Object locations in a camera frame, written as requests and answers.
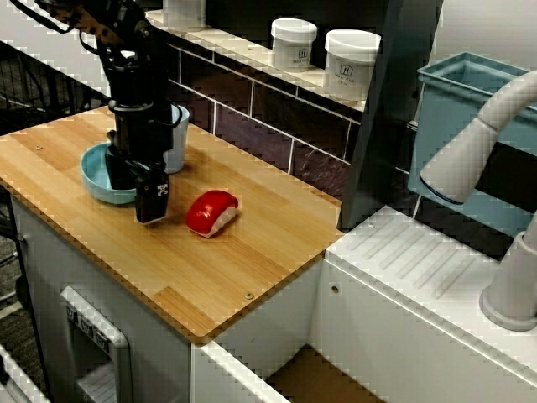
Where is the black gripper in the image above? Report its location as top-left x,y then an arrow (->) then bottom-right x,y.
104,103 -> 175,225

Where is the light blue bowl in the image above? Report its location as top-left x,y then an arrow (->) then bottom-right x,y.
80,141 -> 139,206

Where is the pale blue plastic cup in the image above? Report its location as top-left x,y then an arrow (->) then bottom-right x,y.
161,103 -> 190,175

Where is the red and white toy sushi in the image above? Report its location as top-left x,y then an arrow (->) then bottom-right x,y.
185,189 -> 240,239

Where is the white toy kitchen cabinet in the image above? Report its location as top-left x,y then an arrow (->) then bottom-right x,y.
10,195 -> 194,403

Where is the purple tile backsplash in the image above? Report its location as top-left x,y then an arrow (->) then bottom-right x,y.
165,41 -> 364,201

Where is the plain white plastic jar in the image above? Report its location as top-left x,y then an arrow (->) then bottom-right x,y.
162,0 -> 207,33

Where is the cream shelf board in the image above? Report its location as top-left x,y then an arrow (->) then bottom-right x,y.
144,10 -> 368,113

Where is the small white plastic jar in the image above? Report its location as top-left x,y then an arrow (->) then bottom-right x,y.
270,18 -> 319,72

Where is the white plastic jar with label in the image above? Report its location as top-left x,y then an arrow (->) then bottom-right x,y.
324,29 -> 382,102

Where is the white toy sink unit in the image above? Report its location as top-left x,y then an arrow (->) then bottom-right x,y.
190,205 -> 537,403

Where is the teal plastic bin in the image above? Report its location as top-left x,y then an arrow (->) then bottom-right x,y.
409,51 -> 537,238

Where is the grey toy faucet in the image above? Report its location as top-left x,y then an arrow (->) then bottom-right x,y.
419,70 -> 537,332

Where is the black wire rack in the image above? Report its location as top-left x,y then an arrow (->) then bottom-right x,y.
0,39 -> 119,135

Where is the dark hutch frame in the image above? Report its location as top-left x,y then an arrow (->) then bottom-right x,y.
134,0 -> 445,232

